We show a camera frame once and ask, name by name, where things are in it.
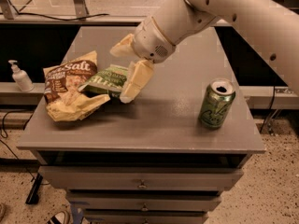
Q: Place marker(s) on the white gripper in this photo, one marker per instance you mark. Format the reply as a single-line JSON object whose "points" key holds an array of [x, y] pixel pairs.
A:
{"points": [[150, 42]]}

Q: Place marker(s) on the green jalapeno chip bag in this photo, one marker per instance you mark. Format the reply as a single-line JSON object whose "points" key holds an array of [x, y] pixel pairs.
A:
{"points": [[107, 81]]}

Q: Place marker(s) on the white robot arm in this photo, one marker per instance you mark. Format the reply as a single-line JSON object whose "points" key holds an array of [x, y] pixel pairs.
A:
{"points": [[269, 28]]}

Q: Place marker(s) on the brown sea salt chip bag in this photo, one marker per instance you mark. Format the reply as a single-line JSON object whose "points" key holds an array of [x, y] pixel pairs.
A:
{"points": [[64, 102]]}

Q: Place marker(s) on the green soda can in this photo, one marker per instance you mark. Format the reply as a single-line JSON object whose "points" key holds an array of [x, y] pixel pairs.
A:
{"points": [[219, 96]]}

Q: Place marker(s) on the grey drawer cabinet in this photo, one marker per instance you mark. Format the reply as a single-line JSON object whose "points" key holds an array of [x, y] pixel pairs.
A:
{"points": [[159, 129]]}

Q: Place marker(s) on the white pump dispenser bottle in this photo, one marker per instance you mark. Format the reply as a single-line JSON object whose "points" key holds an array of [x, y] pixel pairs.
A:
{"points": [[21, 77]]}

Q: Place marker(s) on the top grey drawer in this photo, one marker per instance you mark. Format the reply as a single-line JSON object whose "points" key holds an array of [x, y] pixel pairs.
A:
{"points": [[127, 178]]}

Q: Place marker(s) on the grey drawer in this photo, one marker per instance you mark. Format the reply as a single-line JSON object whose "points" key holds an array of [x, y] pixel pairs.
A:
{"points": [[143, 201], [127, 178], [150, 217]]}

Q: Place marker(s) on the middle grey drawer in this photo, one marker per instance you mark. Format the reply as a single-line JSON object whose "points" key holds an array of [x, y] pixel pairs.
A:
{"points": [[143, 201]]}

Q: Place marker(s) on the bottom grey drawer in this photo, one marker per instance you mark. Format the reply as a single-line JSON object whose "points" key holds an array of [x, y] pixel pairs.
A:
{"points": [[150, 217]]}

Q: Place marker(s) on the striped sandal shoe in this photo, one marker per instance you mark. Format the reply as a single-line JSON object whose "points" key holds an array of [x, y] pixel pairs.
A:
{"points": [[62, 217]]}

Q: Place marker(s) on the grey window frame rail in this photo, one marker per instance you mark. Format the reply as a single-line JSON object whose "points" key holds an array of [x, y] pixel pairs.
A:
{"points": [[85, 12]]}

